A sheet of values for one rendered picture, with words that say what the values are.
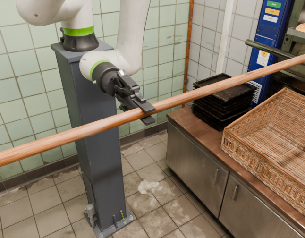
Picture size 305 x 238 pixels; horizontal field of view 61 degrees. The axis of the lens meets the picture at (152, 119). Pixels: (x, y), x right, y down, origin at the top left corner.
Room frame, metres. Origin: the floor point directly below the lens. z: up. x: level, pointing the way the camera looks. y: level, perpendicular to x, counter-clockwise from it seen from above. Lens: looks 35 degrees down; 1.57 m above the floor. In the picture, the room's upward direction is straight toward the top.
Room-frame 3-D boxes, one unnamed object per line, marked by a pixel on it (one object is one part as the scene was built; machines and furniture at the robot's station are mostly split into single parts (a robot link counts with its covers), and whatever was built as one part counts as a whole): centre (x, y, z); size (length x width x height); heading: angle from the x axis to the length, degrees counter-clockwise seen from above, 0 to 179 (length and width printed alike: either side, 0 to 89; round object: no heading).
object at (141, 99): (0.60, 0.04, 1.23); 0.05 x 0.01 x 0.03; 32
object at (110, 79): (0.71, 0.11, 1.20); 0.09 x 0.07 x 0.08; 32
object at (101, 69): (0.78, 0.14, 1.20); 0.12 x 0.06 x 0.09; 122
